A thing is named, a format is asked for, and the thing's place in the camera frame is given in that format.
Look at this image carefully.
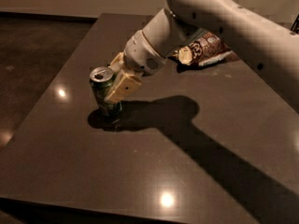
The brown chip bag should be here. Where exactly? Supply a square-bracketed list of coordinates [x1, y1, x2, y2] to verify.
[171, 33, 232, 67]

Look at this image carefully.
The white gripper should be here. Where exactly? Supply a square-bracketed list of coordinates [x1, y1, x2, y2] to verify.
[105, 30, 166, 104]

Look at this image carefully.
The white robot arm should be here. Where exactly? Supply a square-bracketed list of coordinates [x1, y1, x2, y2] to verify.
[105, 0, 299, 111]

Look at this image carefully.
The green soda can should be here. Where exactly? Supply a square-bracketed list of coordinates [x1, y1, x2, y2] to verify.
[90, 66, 121, 117]

